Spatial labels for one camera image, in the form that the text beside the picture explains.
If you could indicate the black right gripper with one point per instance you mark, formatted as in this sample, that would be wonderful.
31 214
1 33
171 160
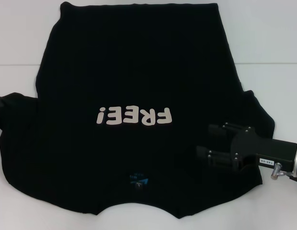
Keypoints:
270 149

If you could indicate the black T-shirt with FREE print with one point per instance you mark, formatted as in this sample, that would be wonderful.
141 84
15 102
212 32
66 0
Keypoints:
139 72

